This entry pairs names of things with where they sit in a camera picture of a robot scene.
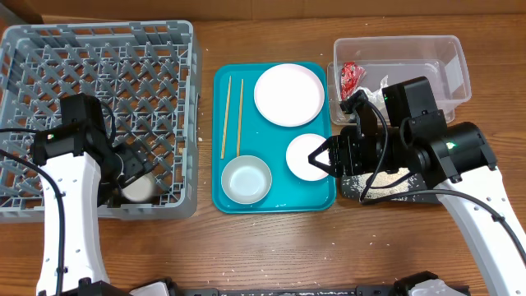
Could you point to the white tissue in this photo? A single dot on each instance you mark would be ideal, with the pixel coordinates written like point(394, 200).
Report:
point(376, 96)

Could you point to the teal serving tray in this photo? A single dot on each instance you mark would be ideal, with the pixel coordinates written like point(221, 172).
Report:
point(266, 141)

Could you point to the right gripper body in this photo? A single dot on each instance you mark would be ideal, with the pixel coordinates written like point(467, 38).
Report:
point(363, 156)

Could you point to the grey dishwasher rack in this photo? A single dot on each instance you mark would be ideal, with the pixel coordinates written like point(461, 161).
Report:
point(147, 72)

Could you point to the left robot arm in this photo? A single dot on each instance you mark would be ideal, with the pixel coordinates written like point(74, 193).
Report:
point(79, 167)

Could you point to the black waste tray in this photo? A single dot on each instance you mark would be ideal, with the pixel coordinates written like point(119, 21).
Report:
point(418, 184)

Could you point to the red snack wrapper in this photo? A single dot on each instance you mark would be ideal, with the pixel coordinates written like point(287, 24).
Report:
point(351, 74)

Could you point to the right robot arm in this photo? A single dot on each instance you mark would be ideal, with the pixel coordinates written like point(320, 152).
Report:
point(456, 164)

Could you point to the wooden chopstick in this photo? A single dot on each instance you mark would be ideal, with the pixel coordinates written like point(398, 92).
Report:
point(226, 114)
point(240, 109)

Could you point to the small white cup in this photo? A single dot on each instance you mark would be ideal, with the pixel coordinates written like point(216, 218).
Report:
point(141, 190)

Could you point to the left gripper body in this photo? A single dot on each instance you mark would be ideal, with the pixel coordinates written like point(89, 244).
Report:
point(134, 167)

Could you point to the small white plate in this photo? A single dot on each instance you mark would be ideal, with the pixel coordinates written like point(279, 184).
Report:
point(297, 157)

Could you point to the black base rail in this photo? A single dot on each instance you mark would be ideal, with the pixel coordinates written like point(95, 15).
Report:
point(363, 290)

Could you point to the pile of rice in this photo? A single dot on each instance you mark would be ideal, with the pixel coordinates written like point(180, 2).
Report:
point(383, 185)

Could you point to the grey metal bowl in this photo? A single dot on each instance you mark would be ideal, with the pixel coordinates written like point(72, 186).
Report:
point(246, 179)

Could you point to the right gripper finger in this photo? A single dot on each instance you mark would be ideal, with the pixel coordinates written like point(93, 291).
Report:
point(329, 146)
point(326, 168)

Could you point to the clear plastic bin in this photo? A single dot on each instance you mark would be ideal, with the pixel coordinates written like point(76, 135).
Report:
point(439, 58)

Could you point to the large white plate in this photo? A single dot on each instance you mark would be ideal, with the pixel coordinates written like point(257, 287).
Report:
point(289, 95)

